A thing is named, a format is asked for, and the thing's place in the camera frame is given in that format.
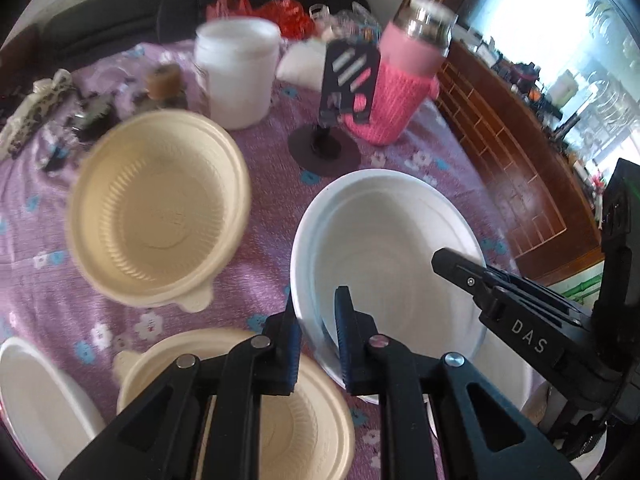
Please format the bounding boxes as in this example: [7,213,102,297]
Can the white foam bowl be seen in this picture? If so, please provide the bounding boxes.
[290,169,486,384]
[1,337,105,479]

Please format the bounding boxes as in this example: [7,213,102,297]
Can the cream plastic bowl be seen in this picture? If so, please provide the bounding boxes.
[113,328,355,479]
[65,110,250,312]

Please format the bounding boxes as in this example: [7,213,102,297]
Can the wooden bed headboard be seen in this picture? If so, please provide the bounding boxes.
[436,41,603,285]

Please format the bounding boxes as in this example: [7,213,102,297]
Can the black phone stand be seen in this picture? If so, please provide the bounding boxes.
[288,39,381,178]

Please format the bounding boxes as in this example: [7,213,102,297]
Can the pink knitted thermos bottle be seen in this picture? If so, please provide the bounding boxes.
[346,0,458,146]

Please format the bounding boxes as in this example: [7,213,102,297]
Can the brown lidded small jar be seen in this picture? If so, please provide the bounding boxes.
[132,63,188,113]

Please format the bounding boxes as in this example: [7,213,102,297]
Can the white plastic tub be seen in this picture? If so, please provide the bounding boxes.
[194,18,281,130]

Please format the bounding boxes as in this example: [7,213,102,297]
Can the black power adapter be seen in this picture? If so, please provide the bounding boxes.
[41,93,119,174]

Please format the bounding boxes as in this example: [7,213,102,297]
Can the red plastic bag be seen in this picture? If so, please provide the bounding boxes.
[205,0,316,40]

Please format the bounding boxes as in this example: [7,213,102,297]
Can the leopard print pouch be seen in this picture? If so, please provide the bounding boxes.
[1,68,74,160]

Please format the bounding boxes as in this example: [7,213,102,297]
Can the black leather sofa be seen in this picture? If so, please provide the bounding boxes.
[1,0,367,94]

